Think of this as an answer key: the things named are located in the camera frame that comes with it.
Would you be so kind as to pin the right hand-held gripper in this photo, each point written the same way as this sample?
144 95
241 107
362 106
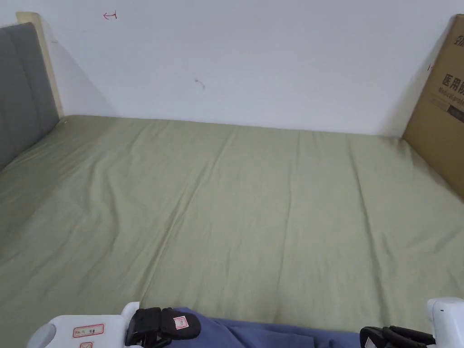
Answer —
447 320

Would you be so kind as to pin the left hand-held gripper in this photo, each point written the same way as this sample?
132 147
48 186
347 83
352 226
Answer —
69 331

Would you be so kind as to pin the grey padded headboard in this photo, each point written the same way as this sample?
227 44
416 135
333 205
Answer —
21 90

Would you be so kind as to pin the bed with pale green sheet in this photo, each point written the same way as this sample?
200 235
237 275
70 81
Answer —
224 217

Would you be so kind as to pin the blue garment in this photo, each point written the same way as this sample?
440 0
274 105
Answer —
275 335

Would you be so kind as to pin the brown cardboard carton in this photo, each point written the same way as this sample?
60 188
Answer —
440 119

